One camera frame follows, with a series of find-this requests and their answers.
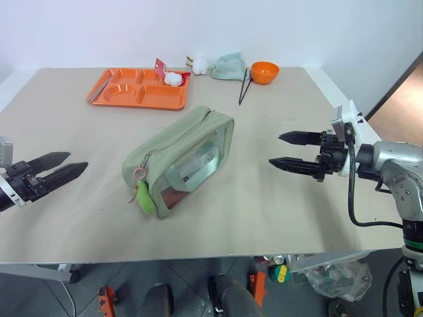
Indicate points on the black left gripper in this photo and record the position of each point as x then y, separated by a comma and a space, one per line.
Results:
20, 184

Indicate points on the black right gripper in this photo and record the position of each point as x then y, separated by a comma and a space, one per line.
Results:
330, 155

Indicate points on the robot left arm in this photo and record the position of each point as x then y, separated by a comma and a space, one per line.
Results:
4, 198

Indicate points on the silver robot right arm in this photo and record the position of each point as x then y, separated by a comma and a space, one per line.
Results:
396, 165

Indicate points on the green zippered pouch bag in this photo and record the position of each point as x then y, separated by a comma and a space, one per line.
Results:
195, 148

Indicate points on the black chopstick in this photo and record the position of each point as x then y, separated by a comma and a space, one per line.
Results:
247, 87
242, 88

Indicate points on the orange plastic bowl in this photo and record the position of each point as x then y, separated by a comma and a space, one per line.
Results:
264, 73

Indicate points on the grey metal chopstick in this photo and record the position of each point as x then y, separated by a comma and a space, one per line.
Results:
103, 90
99, 88

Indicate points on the green plush zipper charm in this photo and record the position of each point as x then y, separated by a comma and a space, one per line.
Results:
145, 198

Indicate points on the teal crumpled cloth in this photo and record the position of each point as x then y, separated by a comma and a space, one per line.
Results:
229, 66

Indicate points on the orange compartment tray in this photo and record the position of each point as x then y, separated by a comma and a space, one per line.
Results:
138, 92

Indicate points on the drink cans cluster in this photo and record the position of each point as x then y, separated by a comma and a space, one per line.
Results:
272, 259

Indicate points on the white plush toy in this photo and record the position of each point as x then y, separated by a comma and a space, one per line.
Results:
200, 63

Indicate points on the clear plastic bag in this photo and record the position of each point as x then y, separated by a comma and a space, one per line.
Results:
343, 280

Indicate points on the orange and black clamp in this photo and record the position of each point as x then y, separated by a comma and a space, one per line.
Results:
106, 300
258, 289

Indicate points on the dark rounded shape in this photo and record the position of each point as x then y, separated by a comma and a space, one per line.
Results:
234, 297

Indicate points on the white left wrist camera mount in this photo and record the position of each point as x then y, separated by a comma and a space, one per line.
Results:
5, 152

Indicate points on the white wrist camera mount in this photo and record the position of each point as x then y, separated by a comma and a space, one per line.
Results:
351, 123
5, 152

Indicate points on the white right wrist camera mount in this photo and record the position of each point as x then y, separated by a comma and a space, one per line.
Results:
351, 123

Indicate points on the grey table frame bar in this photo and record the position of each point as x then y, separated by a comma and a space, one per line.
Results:
33, 271

